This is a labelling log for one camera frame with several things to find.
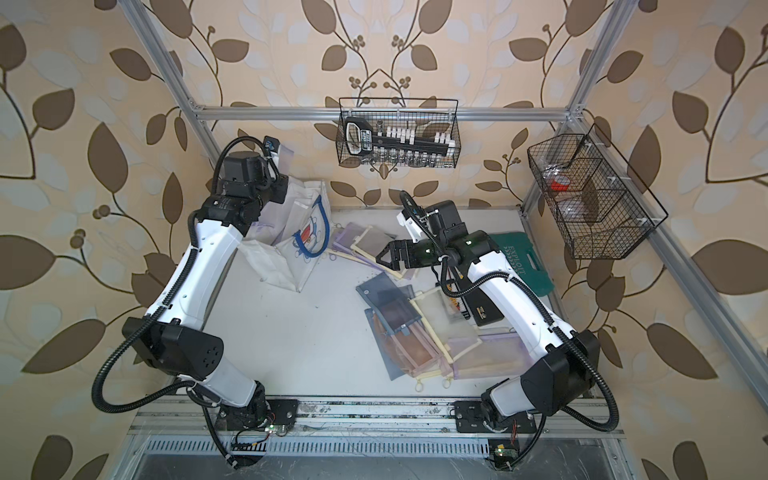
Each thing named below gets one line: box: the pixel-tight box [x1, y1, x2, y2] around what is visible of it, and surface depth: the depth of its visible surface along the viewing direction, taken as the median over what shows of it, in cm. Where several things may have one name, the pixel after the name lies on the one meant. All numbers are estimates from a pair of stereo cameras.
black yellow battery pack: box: [454, 264, 505, 327], surface depth 91 cm
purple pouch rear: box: [332, 222, 377, 269], surface depth 108 cm
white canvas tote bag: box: [240, 176, 331, 293], surface depth 99 cm
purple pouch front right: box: [448, 332, 535, 380], surface depth 84 cm
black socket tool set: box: [344, 116, 456, 164], surface depth 86 cm
